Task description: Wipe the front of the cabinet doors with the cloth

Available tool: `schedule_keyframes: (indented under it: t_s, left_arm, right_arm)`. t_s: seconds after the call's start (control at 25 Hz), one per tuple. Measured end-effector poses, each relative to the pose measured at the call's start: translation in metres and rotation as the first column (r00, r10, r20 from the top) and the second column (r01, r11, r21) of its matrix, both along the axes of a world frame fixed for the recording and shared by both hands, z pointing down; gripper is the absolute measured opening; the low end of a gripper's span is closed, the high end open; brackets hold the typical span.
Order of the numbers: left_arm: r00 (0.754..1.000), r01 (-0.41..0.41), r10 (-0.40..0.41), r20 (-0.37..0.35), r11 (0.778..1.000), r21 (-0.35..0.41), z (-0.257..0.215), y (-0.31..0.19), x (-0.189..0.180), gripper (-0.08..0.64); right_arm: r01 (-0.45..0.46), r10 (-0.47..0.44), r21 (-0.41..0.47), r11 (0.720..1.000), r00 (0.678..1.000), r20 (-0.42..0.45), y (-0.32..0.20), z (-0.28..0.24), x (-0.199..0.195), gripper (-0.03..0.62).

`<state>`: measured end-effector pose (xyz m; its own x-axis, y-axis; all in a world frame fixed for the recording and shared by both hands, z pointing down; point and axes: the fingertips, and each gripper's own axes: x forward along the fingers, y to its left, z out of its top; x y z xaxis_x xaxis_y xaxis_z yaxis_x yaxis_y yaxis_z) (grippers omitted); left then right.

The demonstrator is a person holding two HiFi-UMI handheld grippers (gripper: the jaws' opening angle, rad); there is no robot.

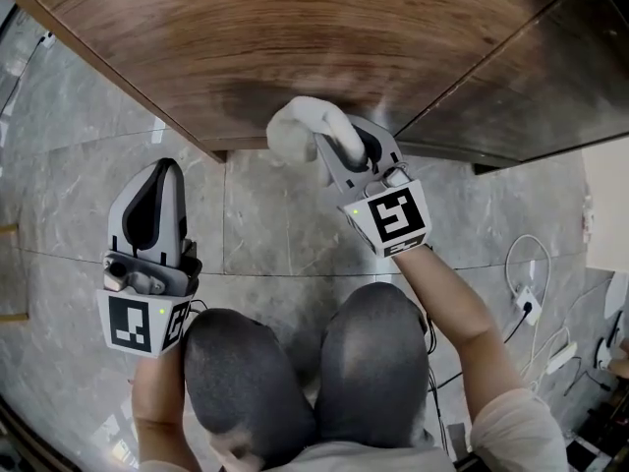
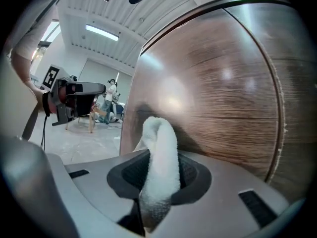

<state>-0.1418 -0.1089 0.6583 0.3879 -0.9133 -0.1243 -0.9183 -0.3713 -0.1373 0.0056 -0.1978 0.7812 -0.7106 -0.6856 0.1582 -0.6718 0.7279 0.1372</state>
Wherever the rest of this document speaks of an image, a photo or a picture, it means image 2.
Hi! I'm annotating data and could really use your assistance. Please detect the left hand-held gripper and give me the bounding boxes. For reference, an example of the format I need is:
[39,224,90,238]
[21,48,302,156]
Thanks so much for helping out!
[41,63,107,127]

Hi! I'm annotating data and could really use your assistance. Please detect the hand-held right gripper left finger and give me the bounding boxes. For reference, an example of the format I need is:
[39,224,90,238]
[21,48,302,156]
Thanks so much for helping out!
[106,150,152,198]

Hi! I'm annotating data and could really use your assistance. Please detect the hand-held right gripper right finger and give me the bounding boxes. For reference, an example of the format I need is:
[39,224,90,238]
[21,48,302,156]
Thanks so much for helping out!
[170,152,213,206]

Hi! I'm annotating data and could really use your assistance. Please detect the white cloth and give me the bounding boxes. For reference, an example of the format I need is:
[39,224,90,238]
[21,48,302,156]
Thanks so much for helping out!
[133,116,181,234]

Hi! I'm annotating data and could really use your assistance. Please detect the brown wooden cabinet door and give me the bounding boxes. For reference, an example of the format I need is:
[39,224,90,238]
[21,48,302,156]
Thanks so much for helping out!
[119,7,283,183]
[224,0,317,204]

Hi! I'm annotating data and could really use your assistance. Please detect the person's left forearm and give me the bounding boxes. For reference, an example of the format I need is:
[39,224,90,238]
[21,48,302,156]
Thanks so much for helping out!
[10,50,50,101]

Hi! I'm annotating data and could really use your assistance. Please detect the wooden chair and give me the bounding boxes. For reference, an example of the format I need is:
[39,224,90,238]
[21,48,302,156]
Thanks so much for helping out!
[64,105,105,134]

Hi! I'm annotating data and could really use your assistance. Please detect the long ceiling light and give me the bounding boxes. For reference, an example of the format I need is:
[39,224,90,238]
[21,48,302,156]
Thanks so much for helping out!
[85,23,120,42]

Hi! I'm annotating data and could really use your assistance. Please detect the window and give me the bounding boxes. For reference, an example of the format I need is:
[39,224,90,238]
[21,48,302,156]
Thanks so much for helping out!
[31,20,61,60]

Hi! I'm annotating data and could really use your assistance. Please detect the person's light shirt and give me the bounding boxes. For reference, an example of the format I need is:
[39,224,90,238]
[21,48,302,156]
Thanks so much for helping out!
[10,0,71,60]

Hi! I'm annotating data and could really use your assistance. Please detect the black cable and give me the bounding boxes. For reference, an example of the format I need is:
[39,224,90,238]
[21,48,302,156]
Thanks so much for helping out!
[40,115,49,151]

